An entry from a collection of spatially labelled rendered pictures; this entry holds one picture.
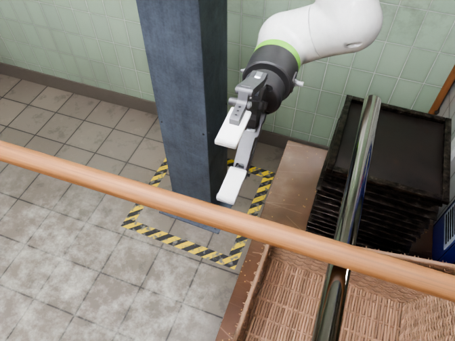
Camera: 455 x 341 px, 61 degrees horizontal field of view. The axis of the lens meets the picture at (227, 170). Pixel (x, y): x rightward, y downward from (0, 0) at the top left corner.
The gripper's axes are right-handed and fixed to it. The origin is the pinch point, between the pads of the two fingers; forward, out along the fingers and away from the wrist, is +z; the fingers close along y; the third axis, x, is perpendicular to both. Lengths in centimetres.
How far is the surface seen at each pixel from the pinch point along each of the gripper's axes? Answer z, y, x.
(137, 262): -24, 119, 51
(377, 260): 8.6, -2.4, -21.9
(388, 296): -17, 59, -41
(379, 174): -32, 29, -28
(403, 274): 9.2, -2.2, -25.0
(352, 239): 4.6, 1.2, -19.3
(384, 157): -38, 29, -28
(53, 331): 14, 119, 69
